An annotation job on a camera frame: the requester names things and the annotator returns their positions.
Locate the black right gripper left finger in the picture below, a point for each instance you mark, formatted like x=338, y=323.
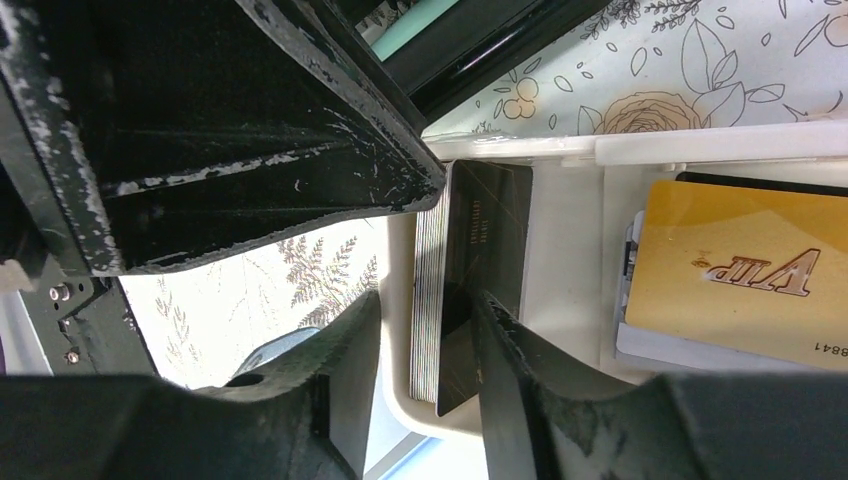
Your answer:
x=302, y=415

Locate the blue leather card holder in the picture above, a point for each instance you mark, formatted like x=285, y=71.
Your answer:
x=429, y=458

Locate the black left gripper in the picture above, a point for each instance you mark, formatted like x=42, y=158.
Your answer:
x=52, y=324

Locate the mint green case handle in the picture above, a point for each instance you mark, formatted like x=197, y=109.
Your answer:
x=413, y=18

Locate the floral patterned table mat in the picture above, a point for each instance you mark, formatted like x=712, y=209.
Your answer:
x=637, y=66

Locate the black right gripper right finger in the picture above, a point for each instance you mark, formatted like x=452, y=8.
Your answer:
x=547, y=415

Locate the white rectangular plastic tray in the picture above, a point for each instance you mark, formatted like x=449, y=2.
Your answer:
x=587, y=188

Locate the gold credit card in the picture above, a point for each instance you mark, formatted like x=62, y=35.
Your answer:
x=742, y=272

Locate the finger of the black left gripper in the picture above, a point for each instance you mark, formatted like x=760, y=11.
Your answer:
x=144, y=137

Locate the upright card stack in tray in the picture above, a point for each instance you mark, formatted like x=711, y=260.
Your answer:
x=430, y=248

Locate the black open carrying case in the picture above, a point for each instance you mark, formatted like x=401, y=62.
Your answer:
x=456, y=55

